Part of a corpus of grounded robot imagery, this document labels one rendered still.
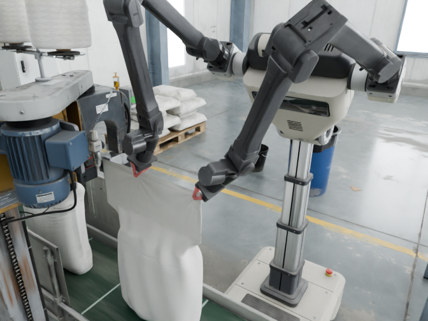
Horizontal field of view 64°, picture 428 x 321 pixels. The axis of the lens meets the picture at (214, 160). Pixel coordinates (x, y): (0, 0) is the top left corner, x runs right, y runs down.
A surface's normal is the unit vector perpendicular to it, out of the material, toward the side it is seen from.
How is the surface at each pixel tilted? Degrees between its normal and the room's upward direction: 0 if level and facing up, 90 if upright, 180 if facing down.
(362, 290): 0
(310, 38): 55
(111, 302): 0
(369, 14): 90
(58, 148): 90
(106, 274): 0
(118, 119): 90
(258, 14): 90
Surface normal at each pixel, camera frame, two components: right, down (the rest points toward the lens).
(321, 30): -0.39, -0.24
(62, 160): -0.17, 0.39
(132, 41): 0.76, 0.43
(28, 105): 0.52, 0.36
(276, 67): -0.84, 0.29
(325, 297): 0.02, -0.91
